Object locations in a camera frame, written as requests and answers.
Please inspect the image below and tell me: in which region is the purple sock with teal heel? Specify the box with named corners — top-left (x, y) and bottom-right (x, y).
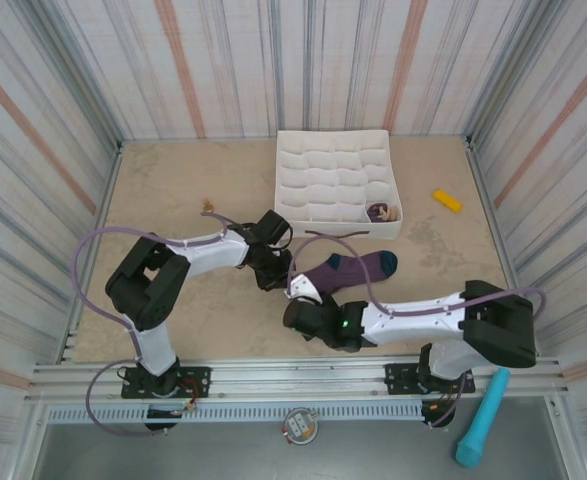
top-left (292, 250), bottom-right (399, 301)

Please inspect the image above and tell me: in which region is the white fabric organizer box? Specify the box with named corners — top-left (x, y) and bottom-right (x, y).
top-left (273, 129), bottom-right (404, 240)

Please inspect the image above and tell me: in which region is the purple sock with beige toe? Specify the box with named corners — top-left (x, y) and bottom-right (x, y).
top-left (365, 201), bottom-right (399, 224)

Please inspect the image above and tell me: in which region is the round grey device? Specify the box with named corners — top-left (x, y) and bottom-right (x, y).
top-left (282, 407), bottom-right (319, 445)

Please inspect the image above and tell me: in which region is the yellow block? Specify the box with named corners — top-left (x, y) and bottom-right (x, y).
top-left (432, 188), bottom-right (464, 215)

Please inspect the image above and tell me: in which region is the aluminium table edge profile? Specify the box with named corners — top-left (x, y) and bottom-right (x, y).
top-left (465, 135), bottom-right (542, 357)
top-left (55, 141), bottom-right (125, 364)

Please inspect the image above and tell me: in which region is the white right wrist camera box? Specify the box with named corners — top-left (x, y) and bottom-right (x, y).
top-left (286, 273), bottom-right (324, 304)

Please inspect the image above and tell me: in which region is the aluminium rail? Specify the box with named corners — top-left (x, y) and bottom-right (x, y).
top-left (22, 355), bottom-right (572, 407)

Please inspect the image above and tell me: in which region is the white slotted cable duct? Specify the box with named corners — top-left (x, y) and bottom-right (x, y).
top-left (46, 402), bottom-right (424, 425)

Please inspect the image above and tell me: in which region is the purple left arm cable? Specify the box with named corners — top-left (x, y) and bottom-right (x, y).
top-left (72, 209), bottom-right (247, 437)

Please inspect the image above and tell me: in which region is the teal foam handle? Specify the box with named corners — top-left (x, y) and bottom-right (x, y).
top-left (455, 367), bottom-right (512, 470)

